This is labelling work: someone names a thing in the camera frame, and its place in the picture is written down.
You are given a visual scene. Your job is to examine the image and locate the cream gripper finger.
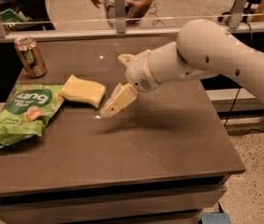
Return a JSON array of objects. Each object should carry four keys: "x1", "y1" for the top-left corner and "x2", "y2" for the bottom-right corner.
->
[
  {"x1": 118, "y1": 54, "x2": 134, "y2": 67},
  {"x1": 100, "y1": 83, "x2": 138, "y2": 118}
]

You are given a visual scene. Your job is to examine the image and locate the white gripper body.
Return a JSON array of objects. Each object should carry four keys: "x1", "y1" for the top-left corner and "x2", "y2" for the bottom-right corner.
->
[{"x1": 125, "y1": 49, "x2": 160, "y2": 92}]

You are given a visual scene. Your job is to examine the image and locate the yellow sponge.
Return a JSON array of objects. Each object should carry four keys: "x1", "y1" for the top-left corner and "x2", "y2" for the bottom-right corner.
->
[{"x1": 62, "y1": 75, "x2": 105, "y2": 108}]

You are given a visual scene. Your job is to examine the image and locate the green rice chip bag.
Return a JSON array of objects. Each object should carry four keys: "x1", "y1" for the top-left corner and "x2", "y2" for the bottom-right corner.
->
[{"x1": 0, "y1": 85, "x2": 64, "y2": 148}]

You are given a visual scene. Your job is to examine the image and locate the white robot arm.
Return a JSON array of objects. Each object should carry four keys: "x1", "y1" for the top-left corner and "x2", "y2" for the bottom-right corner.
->
[{"x1": 100, "y1": 19, "x2": 264, "y2": 118}]

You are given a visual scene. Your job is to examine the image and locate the gold soda can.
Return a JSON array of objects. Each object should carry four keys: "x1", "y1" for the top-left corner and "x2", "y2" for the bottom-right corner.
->
[{"x1": 14, "y1": 36, "x2": 47, "y2": 78}]

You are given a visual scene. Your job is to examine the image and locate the green plastic bin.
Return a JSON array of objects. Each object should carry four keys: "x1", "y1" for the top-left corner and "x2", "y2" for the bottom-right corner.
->
[{"x1": 0, "y1": 8, "x2": 27, "y2": 23}]

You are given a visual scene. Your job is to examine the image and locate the clear acrylic barrier panel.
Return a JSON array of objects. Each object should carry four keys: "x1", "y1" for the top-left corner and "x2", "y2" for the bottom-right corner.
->
[{"x1": 0, "y1": 0, "x2": 264, "y2": 33}]

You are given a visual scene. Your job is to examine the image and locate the blue perforated floor box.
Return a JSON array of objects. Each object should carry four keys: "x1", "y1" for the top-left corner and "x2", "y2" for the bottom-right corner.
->
[{"x1": 201, "y1": 213, "x2": 231, "y2": 224}]

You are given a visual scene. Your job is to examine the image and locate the black coiled cable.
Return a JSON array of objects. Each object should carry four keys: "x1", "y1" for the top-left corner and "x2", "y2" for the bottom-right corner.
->
[{"x1": 148, "y1": 0, "x2": 167, "y2": 27}]

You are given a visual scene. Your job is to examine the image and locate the middle metal railing bracket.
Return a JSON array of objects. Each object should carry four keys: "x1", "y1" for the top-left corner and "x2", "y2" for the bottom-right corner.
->
[{"x1": 115, "y1": 0, "x2": 126, "y2": 34}]

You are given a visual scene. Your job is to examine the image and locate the black hanging cable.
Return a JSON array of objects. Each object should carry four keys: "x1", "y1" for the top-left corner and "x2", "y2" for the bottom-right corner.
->
[{"x1": 222, "y1": 87, "x2": 243, "y2": 128}]

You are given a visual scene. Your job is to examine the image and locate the right metal railing bracket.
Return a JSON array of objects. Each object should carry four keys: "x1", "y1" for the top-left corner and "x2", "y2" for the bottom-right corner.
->
[{"x1": 228, "y1": 0, "x2": 247, "y2": 29}]

